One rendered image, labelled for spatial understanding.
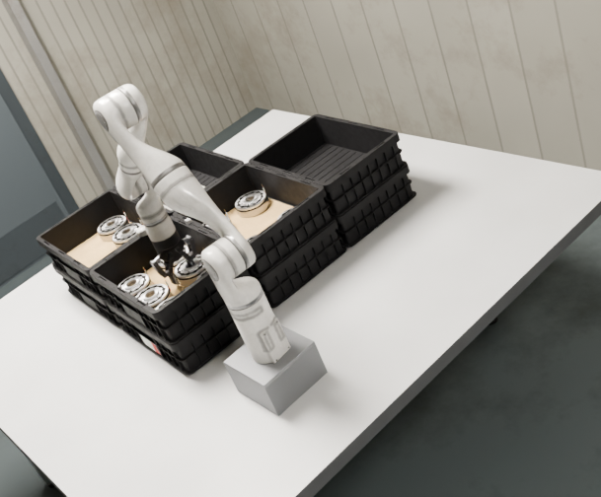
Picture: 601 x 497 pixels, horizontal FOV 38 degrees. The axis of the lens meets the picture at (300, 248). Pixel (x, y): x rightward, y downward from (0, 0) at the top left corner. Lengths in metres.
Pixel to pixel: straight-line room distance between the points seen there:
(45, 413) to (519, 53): 2.38
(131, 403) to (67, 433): 0.18
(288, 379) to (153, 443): 0.38
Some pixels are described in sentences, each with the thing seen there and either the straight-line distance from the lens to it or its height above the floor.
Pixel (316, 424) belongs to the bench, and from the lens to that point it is 2.06.
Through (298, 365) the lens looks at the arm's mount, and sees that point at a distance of 2.10.
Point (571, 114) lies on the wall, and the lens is 3.82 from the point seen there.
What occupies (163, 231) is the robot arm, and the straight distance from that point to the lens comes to 2.36.
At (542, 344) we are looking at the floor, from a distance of 3.11.
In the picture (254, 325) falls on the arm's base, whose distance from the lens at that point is 2.03.
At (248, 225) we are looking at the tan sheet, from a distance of 2.61.
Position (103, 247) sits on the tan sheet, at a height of 0.83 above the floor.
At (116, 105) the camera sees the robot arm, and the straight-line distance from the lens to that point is 2.03.
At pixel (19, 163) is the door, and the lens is 4.83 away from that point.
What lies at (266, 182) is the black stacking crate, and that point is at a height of 0.88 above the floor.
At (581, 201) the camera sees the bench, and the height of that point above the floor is 0.70.
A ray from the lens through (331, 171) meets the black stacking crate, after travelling 2.72.
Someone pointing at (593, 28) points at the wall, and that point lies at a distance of 3.55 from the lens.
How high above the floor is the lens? 2.08
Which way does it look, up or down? 31 degrees down
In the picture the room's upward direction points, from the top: 22 degrees counter-clockwise
